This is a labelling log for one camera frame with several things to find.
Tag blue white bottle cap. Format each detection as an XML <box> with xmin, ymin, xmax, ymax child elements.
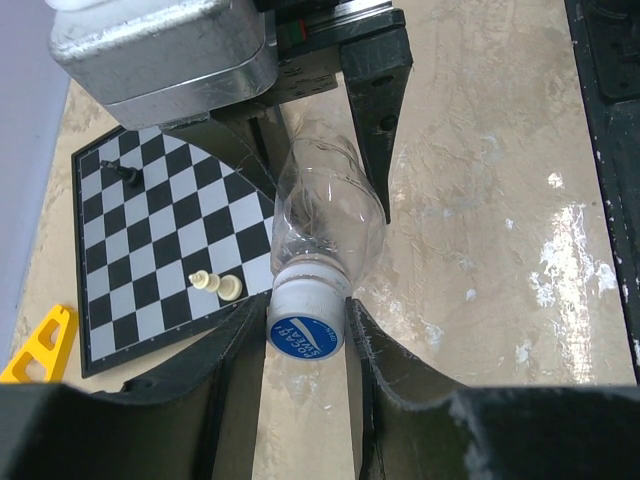
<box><xmin>266</xmin><ymin>261</ymin><xmax>352</xmax><ymax>361</ymax></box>

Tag yellow triangle toy far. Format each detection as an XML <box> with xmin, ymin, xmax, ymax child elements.
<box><xmin>1</xmin><ymin>305</ymin><xmax>79</xmax><ymax>384</ymax></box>

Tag black chess piece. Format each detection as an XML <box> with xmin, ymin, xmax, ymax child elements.
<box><xmin>100</xmin><ymin>160</ymin><xmax>142</xmax><ymax>187</ymax></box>

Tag white chess piece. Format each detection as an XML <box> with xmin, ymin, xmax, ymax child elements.
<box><xmin>187</xmin><ymin>270</ymin><xmax>243</xmax><ymax>302</ymax></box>

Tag clear Pocari bottle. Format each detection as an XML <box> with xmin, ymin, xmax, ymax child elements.
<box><xmin>270</xmin><ymin>120</ymin><xmax>386</xmax><ymax>297</ymax></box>

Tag black table front rail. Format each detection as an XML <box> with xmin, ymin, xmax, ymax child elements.
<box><xmin>565</xmin><ymin>1</ymin><xmax>639</xmax><ymax>375</ymax></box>

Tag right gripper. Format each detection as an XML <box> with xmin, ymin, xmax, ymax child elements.
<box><xmin>159</xmin><ymin>1</ymin><xmax>413</xmax><ymax>222</ymax></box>

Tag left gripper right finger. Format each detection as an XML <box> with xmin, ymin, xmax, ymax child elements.
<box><xmin>345</xmin><ymin>299</ymin><xmax>639</xmax><ymax>479</ymax></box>

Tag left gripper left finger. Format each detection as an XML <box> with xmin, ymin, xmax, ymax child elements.
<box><xmin>1</xmin><ymin>294</ymin><xmax>269</xmax><ymax>479</ymax></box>

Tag chessboard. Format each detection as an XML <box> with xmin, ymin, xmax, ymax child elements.
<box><xmin>71</xmin><ymin>128</ymin><xmax>273</xmax><ymax>378</ymax></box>

